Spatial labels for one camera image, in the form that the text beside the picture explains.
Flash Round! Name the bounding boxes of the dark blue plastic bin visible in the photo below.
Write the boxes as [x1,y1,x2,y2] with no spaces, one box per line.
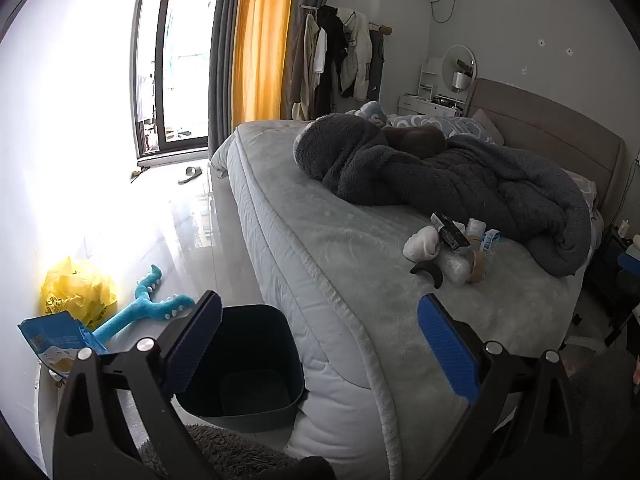
[175,304,307,432]

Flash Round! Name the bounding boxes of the blue plush toy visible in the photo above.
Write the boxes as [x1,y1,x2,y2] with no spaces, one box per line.
[92,264,197,343]

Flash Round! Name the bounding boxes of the yellow plastic bag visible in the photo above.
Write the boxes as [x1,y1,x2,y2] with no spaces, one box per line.
[41,256,118,328]

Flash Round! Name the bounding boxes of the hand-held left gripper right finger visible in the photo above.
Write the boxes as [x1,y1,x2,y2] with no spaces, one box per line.
[417,292,598,480]

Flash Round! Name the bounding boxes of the white dressing table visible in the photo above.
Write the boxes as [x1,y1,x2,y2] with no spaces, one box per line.
[398,92,468,120]

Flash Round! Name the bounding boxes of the white jacket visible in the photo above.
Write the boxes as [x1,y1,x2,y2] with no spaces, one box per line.
[337,9,373,100]

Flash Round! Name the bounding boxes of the brown plush pillow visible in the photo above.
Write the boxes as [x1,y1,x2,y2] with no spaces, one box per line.
[382,125,448,156]

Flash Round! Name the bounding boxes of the black jacket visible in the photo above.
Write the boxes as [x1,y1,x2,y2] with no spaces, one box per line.
[316,5,351,106]

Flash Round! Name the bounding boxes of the white desktop shelf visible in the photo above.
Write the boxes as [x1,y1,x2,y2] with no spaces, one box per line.
[417,57,443,101]

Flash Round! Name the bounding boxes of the bed with grey cover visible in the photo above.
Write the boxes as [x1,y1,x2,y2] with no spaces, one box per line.
[209,78,628,480]

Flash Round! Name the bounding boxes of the white shirt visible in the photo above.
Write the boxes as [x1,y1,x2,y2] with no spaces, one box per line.
[312,27,328,92]

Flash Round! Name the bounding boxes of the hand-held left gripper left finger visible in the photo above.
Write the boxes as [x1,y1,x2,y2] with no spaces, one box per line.
[52,290,223,480]

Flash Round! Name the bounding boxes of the black packet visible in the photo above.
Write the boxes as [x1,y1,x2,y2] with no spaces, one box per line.
[431,212,471,251]

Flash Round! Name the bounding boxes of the white clothes rail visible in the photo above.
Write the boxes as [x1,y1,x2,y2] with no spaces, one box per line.
[299,4,392,32]

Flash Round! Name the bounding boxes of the yellow curtain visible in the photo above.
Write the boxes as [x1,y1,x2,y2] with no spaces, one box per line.
[231,0,297,133]

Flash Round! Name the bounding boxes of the black-framed glass sliding door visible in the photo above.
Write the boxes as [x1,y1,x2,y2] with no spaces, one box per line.
[131,0,226,168]

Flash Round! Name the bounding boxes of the grey hanging garment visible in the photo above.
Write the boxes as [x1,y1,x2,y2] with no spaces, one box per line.
[367,27,387,105]

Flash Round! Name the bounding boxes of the beige coat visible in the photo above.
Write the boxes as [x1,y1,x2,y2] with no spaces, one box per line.
[289,12,321,121]

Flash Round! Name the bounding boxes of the white sock ball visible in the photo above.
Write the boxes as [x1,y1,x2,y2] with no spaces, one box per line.
[402,232,436,263]
[419,225,443,251]

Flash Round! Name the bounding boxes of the dark grey fleece blanket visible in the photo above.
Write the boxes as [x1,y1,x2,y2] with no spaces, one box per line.
[292,113,593,277]

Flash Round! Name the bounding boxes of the round wall mirror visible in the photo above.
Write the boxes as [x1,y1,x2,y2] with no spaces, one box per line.
[442,44,478,93]

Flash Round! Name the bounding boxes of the black curved band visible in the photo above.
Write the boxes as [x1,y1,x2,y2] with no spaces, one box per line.
[410,261,445,289]

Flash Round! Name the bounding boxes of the blue and white snack bag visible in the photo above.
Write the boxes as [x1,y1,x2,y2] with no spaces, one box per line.
[17,310,108,376]

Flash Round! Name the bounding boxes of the cardboard tape roll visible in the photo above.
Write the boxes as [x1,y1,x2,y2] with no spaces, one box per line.
[467,249,489,284]

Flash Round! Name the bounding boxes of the grey pillow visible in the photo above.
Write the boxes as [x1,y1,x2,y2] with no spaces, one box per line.
[471,108,503,143]

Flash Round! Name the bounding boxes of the blue cloud-print duvet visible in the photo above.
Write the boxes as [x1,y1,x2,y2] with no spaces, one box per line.
[350,101,506,146]

